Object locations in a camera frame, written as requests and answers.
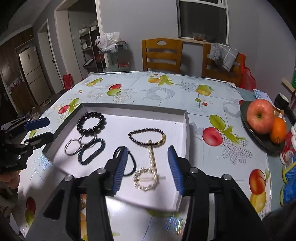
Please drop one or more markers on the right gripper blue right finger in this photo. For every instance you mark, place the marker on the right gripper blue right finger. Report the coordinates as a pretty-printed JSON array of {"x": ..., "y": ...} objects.
[{"x": 217, "y": 207}]

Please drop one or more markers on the metal storage shelf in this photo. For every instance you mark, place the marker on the metal storage shelf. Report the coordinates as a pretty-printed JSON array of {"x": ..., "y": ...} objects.
[{"x": 93, "y": 60}]

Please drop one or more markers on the wooden chair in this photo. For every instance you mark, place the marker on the wooden chair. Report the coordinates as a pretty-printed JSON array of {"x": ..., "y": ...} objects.
[
  {"x": 211, "y": 70},
  {"x": 162, "y": 54}
]

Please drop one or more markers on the white plastic bag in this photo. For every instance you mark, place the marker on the white plastic bag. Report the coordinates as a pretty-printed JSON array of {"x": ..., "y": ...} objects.
[{"x": 107, "y": 41}]

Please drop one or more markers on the black fruit plate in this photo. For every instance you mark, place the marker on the black fruit plate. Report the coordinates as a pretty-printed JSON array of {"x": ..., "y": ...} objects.
[{"x": 264, "y": 140}]

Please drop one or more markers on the window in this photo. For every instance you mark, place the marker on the window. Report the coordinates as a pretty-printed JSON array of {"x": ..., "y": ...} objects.
[{"x": 203, "y": 21}]

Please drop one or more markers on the red box on floor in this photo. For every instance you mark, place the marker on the red box on floor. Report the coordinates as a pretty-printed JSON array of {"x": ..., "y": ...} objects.
[{"x": 68, "y": 81}]

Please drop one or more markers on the yellow lid blue jar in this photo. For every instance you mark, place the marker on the yellow lid blue jar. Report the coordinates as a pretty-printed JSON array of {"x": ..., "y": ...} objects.
[{"x": 287, "y": 193}]

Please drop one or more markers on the grey shallow cardboard tray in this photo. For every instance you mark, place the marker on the grey shallow cardboard tray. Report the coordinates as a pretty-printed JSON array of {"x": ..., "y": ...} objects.
[{"x": 140, "y": 134}]

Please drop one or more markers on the orange fruit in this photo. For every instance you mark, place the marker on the orange fruit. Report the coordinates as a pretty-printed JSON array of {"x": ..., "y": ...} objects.
[{"x": 278, "y": 132}]

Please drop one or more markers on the silver refrigerator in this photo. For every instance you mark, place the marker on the silver refrigerator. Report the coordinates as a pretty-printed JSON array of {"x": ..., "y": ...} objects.
[{"x": 34, "y": 75}]

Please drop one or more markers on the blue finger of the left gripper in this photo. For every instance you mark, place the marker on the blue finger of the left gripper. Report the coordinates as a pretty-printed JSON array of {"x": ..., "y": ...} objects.
[
  {"x": 36, "y": 124},
  {"x": 39, "y": 140}
]

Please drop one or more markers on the red bag on chair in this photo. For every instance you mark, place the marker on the red bag on chair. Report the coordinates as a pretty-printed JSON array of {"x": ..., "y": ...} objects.
[{"x": 247, "y": 80}]

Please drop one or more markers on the person's left hand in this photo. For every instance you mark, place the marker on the person's left hand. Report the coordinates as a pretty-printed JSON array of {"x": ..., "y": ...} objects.
[{"x": 11, "y": 179}]

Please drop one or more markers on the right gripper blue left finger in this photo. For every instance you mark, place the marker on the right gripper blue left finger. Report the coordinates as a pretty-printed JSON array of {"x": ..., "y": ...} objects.
[{"x": 59, "y": 218}]

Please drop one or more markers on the grey checked cloth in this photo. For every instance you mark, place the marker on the grey checked cloth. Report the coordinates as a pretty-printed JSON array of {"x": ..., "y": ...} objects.
[{"x": 223, "y": 55}]

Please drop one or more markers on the red apple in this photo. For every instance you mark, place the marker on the red apple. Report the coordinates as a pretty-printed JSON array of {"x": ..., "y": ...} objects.
[{"x": 260, "y": 116}]

